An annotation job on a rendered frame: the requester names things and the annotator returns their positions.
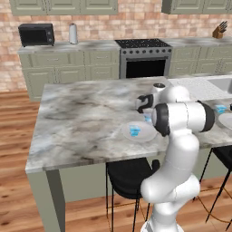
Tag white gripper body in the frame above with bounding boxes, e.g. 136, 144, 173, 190
135, 94, 154, 114

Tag round pale grey plate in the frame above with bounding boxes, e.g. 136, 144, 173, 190
217, 112, 232, 131
121, 121, 159, 143

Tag steel stove with oven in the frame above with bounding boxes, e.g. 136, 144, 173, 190
114, 38, 174, 80

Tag white sink with drainboard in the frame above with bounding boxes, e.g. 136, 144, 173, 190
167, 74, 232, 102

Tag green base cupboards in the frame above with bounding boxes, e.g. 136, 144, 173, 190
168, 44, 232, 77
17, 47, 121, 102

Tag black bar stool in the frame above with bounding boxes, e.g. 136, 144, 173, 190
192, 145, 232, 232
105, 157, 161, 232

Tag white paper towel roll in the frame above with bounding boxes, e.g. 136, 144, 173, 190
68, 23, 80, 45

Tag green kitchen island base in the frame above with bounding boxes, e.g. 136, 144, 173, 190
26, 147, 232, 232

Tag wooden knife block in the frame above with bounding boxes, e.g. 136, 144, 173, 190
211, 20, 229, 40

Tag black toaster oven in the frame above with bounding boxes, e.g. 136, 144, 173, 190
17, 23, 56, 47

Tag green wall cupboards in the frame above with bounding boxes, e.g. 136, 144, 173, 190
160, 0, 232, 15
8, 0, 119, 17

